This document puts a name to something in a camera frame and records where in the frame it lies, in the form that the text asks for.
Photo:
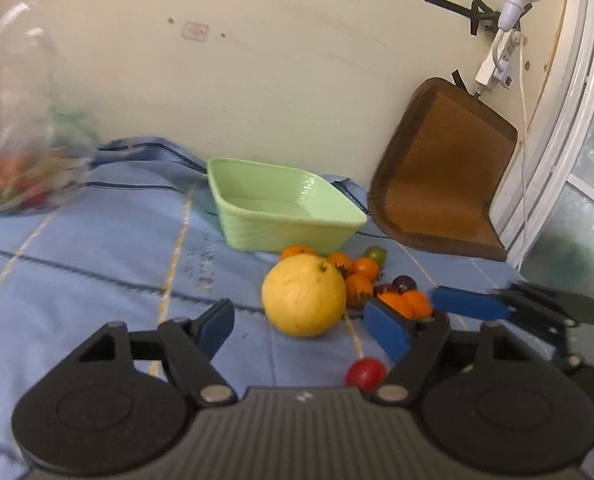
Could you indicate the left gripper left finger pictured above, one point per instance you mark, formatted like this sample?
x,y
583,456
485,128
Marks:
x,y
122,399

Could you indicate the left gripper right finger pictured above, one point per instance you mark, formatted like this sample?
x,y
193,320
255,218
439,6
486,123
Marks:
x,y
485,398

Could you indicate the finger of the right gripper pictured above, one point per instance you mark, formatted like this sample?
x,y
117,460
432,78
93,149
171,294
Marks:
x,y
484,307

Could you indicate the large yellow citrus fruit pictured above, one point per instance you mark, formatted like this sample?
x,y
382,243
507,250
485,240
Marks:
x,y
303,296

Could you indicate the orange mandarin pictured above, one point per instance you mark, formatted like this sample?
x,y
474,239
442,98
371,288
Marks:
x,y
416,305
397,303

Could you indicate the dark purple tomato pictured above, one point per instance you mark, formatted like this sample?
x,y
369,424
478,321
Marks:
x,y
380,289
404,283

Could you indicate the green unripe tomato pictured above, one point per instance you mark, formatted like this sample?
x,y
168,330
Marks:
x,y
376,253

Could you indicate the brown woven seat cushion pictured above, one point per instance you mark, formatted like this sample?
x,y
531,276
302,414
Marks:
x,y
435,184

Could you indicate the small orange tomato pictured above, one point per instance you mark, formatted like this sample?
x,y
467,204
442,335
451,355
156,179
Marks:
x,y
367,267
341,261
359,289

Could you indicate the red cherry tomato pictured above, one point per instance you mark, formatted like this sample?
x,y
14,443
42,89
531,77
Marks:
x,y
366,374

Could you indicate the blue checked bed sheet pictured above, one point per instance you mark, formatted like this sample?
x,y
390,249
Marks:
x,y
140,244

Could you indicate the green orange tomato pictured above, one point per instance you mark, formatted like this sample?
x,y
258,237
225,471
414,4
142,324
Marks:
x,y
297,249

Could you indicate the white power strip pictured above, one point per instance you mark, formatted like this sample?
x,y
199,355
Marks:
x,y
496,70

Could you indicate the green plastic basket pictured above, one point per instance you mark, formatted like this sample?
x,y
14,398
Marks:
x,y
266,208

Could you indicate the clear plastic bag of fruit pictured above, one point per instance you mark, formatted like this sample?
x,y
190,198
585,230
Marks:
x,y
48,136

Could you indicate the white window frame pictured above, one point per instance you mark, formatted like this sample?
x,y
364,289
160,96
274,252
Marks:
x,y
554,137

